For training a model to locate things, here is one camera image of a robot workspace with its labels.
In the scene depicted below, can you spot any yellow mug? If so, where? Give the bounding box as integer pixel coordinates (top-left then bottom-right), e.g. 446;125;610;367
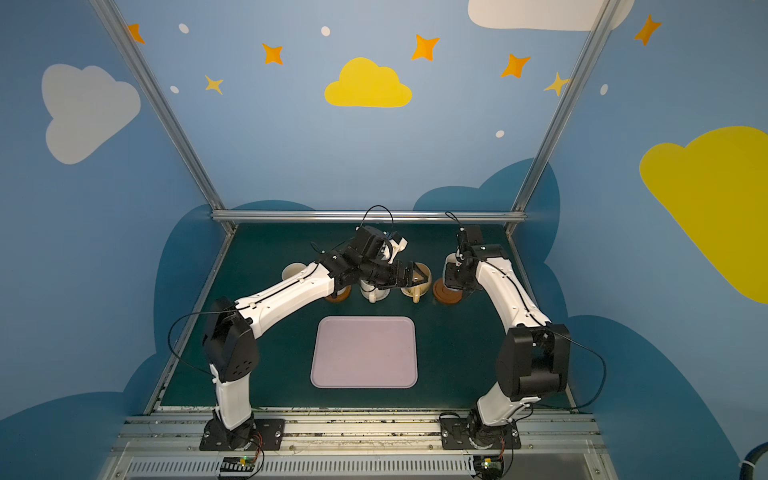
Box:
400;270;432;303

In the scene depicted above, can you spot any purple mug cream inside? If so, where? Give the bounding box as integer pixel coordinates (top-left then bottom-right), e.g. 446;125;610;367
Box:
281;262;307;281

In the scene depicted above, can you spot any light blue mug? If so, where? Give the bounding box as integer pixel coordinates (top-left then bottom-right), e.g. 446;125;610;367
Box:
445;253;461;266

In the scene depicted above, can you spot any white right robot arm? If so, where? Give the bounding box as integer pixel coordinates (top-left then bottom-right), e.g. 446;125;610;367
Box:
443;245;570;427

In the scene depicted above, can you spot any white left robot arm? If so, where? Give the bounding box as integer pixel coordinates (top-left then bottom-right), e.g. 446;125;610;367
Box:
202;251;429;441

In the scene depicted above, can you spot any lilac serving tray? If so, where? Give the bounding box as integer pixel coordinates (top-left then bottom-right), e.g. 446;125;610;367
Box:
310;316;418;389

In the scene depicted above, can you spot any right circuit board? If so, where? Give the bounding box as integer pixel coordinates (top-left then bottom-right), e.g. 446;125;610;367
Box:
472;456;505;480

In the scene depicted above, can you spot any circuit board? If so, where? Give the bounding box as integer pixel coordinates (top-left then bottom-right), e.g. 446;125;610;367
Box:
472;456;505;480
217;456;257;479

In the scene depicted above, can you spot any left circuit board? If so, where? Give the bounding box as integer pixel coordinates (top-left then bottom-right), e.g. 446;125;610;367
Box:
217;456;257;479

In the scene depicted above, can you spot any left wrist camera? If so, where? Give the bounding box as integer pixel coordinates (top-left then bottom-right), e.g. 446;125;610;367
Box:
345;226;408;264

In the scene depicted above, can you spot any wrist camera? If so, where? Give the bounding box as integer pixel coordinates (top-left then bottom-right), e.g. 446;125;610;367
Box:
456;225;484;256
345;226;408;264

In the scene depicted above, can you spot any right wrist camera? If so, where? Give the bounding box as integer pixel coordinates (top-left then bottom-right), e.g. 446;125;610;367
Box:
456;225;484;256

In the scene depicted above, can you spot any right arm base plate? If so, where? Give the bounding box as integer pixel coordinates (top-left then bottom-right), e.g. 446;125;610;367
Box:
438;416;521;450

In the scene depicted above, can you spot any horizontal aluminium frame rail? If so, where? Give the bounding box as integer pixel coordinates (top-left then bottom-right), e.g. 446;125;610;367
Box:
212;207;526;224

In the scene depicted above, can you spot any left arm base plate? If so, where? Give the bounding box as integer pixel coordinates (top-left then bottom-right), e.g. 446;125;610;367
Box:
199;417;285;452

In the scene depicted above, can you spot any right aluminium frame post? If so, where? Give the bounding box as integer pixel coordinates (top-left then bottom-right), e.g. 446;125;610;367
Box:
505;0;622;241

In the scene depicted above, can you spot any aluminium frame post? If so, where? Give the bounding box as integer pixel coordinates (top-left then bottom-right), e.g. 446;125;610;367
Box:
505;0;622;241
90;0;226;213

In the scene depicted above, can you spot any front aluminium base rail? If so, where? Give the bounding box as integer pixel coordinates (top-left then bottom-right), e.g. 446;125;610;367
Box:
99;409;618;479

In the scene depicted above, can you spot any left aluminium frame post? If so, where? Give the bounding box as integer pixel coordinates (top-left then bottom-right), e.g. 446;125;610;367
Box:
90;0;226;213

